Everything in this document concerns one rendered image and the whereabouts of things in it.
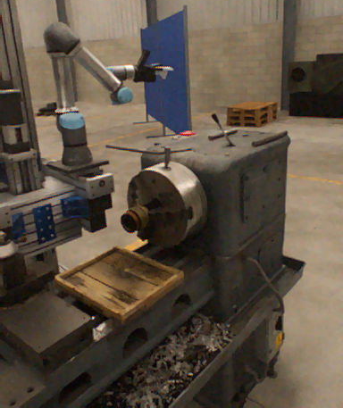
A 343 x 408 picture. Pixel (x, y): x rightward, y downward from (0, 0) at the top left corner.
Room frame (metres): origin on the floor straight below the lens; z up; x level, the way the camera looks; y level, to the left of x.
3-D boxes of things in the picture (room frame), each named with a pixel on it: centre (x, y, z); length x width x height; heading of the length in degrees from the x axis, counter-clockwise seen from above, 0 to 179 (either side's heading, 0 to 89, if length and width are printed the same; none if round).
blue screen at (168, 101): (8.23, 0.09, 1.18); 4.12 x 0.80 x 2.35; 13
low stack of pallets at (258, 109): (9.32, -2.06, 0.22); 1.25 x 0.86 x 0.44; 144
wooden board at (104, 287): (1.20, 0.21, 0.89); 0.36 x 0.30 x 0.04; 49
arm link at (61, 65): (1.97, 0.51, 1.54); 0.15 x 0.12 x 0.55; 22
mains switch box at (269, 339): (1.53, -0.43, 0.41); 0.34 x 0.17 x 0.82; 139
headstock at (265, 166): (1.71, -0.22, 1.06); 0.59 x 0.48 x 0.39; 139
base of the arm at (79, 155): (1.84, 0.46, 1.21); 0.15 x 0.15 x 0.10
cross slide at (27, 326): (0.95, 0.45, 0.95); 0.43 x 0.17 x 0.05; 49
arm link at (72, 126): (1.85, 0.46, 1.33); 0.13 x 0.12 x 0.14; 22
